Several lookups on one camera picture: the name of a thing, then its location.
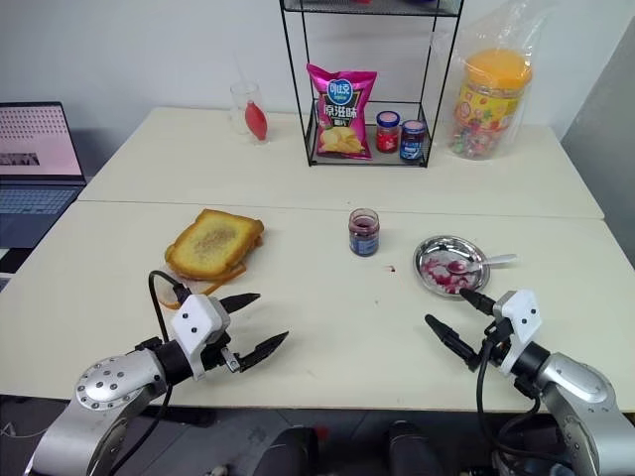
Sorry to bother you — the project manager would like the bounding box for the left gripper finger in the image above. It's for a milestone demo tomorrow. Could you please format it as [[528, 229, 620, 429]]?
[[239, 331, 291, 374], [219, 292, 262, 314]]

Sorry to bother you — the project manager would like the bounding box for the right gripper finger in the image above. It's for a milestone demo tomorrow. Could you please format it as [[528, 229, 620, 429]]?
[[424, 313, 481, 372], [458, 288, 498, 315]]

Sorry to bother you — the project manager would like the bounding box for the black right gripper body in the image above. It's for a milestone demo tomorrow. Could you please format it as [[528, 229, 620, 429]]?
[[476, 316, 515, 371]]

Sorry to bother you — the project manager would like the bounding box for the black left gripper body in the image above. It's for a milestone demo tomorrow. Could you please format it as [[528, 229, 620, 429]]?
[[199, 298, 250, 375]]

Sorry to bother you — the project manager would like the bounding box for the bread slice with orange crust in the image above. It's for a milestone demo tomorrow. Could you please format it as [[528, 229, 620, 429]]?
[[159, 232, 264, 310]]

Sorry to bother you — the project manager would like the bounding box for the toasted bread slice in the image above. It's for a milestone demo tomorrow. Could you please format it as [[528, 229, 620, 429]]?
[[168, 208, 265, 275]]

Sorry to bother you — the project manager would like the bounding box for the open blue jam jar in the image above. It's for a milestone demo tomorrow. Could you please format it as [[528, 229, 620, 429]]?
[[347, 207, 381, 258]]

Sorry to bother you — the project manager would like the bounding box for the blue lid jar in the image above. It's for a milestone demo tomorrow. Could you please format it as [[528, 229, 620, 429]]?
[[399, 119, 427, 163]]

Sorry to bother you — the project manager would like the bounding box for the red lid jar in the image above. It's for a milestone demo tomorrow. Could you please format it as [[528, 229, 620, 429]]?
[[374, 110, 403, 154]]

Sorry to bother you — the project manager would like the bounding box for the round metal plate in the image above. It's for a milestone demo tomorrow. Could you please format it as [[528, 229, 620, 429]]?
[[412, 235, 492, 298]]

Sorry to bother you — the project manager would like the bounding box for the white spoon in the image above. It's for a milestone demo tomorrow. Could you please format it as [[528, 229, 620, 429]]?
[[445, 253, 519, 276]]

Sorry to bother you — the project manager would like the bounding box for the dark rounded shape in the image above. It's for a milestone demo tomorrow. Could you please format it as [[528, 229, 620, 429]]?
[[266, 424, 319, 476], [388, 419, 444, 476]]

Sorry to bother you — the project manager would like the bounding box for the red rubber bulb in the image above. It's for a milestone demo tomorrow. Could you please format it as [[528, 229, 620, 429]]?
[[243, 97, 269, 141]]

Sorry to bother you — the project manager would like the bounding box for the clear drinking glass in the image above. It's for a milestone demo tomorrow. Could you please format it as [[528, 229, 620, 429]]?
[[228, 82, 272, 146]]

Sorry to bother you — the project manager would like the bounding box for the candy jar with orange lid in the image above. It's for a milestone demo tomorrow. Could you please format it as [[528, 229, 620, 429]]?
[[447, 48, 534, 161]]

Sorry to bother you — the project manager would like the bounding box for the pink potato chips bag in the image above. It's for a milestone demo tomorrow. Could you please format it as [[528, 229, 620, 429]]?
[[305, 62, 379, 162]]

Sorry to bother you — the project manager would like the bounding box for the laptop computer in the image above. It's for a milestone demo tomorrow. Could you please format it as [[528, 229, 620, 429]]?
[[0, 101, 88, 249]]

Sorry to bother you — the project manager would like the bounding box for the candy jar in plastic bag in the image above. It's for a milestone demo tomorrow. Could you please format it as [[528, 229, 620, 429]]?
[[430, 0, 548, 164]]

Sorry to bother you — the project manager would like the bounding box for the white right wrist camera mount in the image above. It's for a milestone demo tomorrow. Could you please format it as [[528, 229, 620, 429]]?
[[491, 289, 541, 377]]

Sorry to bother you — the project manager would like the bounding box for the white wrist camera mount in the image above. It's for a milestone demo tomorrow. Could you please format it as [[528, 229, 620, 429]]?
[[170, 294, 232, 382], [491, 289, 541, 377]]

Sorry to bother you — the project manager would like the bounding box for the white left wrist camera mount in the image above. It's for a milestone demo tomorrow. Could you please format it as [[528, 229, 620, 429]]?
[[170, 294, 232, 382]]

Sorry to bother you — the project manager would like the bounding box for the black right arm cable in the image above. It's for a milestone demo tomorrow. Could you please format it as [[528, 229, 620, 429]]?
[[475, 321, 543, 450]]

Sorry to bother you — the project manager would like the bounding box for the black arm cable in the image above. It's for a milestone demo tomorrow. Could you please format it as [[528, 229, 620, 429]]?
[[147, 269, 192, 450], [475, 321, 543, 450]]

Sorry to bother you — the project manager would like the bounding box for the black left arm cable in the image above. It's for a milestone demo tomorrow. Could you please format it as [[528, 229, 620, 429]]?
[[147, 269, 192, 450]]

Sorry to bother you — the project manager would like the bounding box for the black wire shelf rack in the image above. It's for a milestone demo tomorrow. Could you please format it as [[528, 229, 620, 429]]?
[[278, 0, 463, 171]]

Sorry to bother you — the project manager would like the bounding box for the thin white cable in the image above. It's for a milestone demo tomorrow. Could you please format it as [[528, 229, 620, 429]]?
[[0, 419, 47, 441]]

